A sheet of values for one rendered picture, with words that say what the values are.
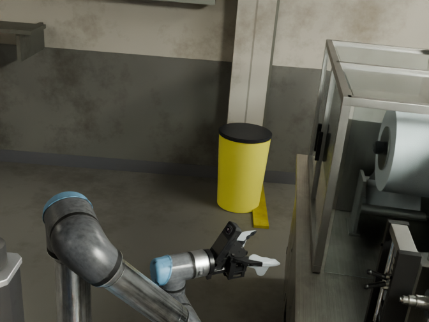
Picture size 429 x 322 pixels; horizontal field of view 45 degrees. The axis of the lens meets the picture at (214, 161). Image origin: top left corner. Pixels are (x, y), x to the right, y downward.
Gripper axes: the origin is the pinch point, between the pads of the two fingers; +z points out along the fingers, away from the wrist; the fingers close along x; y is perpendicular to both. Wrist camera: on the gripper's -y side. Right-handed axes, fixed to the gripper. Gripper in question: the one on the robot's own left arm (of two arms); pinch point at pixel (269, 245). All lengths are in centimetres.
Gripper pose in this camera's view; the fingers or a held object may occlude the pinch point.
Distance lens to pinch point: 154.9
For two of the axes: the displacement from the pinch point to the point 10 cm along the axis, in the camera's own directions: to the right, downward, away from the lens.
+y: -1.3, 8.6, 5.0
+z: 9.1, -1.0, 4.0
